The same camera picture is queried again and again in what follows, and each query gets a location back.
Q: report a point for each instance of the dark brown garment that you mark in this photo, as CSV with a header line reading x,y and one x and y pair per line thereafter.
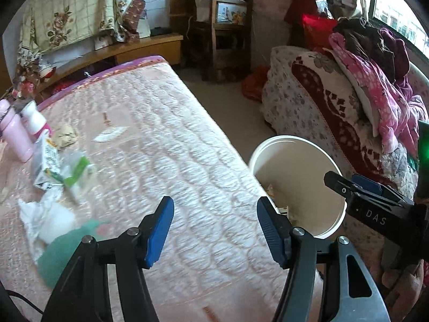
x,y
365,40

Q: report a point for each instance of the maroon garment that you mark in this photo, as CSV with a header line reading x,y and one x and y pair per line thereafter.
x,y
400,50

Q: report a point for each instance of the wooden chair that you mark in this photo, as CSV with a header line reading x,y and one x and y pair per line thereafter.
x,y
231,63

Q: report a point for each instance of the red plastic bag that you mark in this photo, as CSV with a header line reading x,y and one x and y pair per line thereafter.
x,y
318,28

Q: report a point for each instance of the green white medicine box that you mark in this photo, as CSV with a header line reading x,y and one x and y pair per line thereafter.
x,y
78,174

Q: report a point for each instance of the floral checked cloth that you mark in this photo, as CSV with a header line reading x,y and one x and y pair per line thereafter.
x,y
73,6

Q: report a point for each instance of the floral covered sofa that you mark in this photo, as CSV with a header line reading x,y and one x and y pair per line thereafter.
x,y
301,107

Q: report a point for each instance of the pink spotted garment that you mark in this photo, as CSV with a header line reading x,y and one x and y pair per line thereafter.
x,y
375,84

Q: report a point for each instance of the beige paper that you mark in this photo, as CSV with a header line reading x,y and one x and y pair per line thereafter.
x,y
65,136

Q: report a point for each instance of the white plastic bucket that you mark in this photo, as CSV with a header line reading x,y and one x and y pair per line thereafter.
x,y
301,167

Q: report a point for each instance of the pink quilted mattress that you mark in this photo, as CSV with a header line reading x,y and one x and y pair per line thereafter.
x,y
167,141

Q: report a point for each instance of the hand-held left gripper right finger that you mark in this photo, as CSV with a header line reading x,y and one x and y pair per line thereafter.
x,y
271,231

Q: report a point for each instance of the window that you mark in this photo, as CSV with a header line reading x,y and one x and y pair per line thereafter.
x,y
402,3

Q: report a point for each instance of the person's right hand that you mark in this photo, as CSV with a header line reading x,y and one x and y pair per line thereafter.
x,y
405,285

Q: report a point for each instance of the white pill bottle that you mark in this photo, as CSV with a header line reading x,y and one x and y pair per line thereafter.
x,y
33,120

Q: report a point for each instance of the wooden cabinet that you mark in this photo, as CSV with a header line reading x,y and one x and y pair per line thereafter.
x,y
150,48

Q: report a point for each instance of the pink thermos bottle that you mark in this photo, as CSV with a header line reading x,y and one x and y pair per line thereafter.
x,y
16,137

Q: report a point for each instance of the green fluffy sock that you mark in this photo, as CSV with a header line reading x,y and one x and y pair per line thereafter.
x,y
63,255

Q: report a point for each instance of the printed carton box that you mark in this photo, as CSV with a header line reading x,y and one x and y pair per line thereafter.
x,y
233,12

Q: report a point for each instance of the crumpled red cloth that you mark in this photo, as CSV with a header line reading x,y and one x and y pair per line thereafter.
x,y
254,84

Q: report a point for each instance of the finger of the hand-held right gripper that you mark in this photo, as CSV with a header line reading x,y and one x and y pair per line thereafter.
x,y
365,182
338,184

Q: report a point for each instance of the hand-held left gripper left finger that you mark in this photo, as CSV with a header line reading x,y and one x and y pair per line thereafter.
x,y
161,231

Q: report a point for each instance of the green white milk carton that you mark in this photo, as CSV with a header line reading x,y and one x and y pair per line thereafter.
x,y
47,164

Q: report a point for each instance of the white plastic bag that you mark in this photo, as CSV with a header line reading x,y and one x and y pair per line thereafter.
x,y
47,221

